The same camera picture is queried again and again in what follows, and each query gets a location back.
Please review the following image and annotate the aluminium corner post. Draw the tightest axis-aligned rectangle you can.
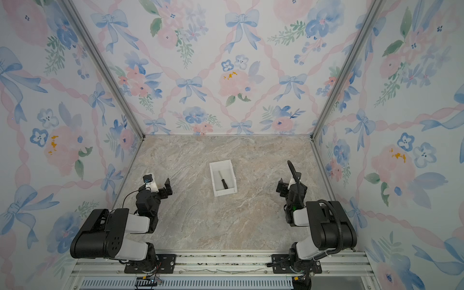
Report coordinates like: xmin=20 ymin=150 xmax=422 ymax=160
xmin=58 ymin=1 xmax=145 ymax=140
xmin=311 ymin=0 xmax=385 ymax=143

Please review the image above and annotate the black mounting plate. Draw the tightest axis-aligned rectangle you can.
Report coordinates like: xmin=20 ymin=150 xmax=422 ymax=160
xmin=124 ymin=254 xmax=177 ymax=274
xmin=267 ymin=254 xmax=323 ymax=275

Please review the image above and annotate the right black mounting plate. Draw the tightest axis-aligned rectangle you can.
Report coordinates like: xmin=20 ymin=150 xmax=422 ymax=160
xmin=267 ymin=254 xmax=323 ymax=275

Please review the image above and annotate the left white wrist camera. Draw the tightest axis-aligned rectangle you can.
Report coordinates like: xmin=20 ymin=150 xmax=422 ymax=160
xmin=143 ymin=174 xmax=159 ymax=193

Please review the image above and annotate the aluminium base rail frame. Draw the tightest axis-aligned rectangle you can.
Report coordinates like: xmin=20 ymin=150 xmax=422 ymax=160
xmin=64 ymin=250 xmax=380 ymax=290

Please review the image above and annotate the left aluminium corner post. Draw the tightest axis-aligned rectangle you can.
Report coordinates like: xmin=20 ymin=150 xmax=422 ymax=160
xmin=58 ymin=1 xmax=145 ymax=140

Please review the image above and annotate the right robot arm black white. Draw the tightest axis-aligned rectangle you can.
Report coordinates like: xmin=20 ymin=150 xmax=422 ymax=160
xmin=267 ymin=178 xmax=357 ymax=274

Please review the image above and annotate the black handled screwdriver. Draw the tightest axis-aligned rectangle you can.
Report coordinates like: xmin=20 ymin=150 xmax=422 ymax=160
xmin=218 ymin=171 xmax=229 ymax=190

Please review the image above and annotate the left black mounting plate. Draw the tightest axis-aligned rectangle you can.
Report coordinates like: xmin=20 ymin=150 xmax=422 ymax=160
xmin=124 ymin=254 xmax=177 ymax=274

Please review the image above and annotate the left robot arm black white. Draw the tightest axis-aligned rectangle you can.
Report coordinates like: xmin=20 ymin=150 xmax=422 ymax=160
xmin=70 ymin=174 xmax=176 ymax=274

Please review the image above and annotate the right aluminium corner post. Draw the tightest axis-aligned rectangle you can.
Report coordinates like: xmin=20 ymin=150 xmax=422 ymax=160
xmin=311 ymin=0 xmax=385 ymax=143

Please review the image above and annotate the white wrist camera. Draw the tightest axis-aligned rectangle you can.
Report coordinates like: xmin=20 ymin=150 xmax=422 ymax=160
xmin=288 ymin=178 xmax=296 ymax=189
xmin=143 ymin=174 xmax=159 ymax=193

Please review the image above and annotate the white plastic bin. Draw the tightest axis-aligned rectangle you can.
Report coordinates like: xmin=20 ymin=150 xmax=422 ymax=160
xmin=209 ymin=159 xmax=238 ymax=197

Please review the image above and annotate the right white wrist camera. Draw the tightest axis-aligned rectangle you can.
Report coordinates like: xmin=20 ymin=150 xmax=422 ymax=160
xmin=288 ymin=178 xmax=296 ymax=189

